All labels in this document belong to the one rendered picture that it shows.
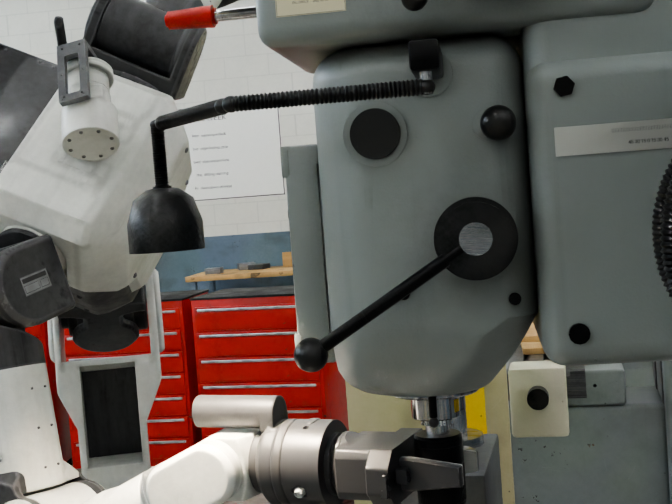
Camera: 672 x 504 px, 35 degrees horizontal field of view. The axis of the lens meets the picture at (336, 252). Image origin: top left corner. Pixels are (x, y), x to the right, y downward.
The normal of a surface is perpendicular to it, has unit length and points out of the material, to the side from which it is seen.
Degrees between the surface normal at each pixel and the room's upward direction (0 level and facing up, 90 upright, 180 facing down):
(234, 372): 90
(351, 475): 90
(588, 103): 90
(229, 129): 90
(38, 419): 80
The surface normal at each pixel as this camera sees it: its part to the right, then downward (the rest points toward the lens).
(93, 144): 0.16, 0.86
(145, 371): 0.16, -0.13
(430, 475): -0.39, 0.07
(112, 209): 0.74, -0.11
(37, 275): 0.85, -0.22
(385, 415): -0.14, 0.06
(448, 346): -0.08, 0.52
